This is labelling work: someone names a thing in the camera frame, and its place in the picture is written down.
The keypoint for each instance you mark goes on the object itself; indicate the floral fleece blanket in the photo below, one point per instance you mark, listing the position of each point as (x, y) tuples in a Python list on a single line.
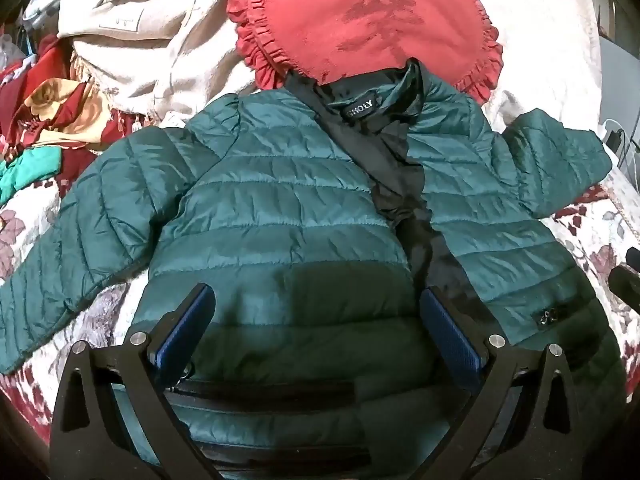
[(590, 240)]

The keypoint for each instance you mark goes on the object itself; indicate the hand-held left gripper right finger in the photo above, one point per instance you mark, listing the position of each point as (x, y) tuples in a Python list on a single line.
[(450, 332)]

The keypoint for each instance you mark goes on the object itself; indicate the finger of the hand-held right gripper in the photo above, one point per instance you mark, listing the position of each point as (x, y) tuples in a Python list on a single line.
[(625, 282)]

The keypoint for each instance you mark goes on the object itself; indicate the grey cabinet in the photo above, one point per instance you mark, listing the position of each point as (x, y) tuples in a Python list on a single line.
[(622, 80)]

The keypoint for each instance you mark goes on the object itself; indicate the red and yellow floral cloth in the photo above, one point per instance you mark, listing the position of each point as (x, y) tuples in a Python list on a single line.
[(60, 105)]

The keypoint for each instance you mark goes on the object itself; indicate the green garment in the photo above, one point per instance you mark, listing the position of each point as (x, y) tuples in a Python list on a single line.
[(30, 167)]

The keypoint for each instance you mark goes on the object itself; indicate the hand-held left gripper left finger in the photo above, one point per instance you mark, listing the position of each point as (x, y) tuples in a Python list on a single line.
[(186, 327)]

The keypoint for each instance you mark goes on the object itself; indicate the green puffer jacket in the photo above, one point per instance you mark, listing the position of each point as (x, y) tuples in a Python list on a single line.
[(280, 200)]

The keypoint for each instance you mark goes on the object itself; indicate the red heart-shaped ruffled pillow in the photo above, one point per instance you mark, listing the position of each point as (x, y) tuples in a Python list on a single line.
[(360, 15)]

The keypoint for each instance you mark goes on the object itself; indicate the beige blanket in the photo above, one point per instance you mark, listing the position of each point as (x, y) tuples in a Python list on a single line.
[(165, 35)]

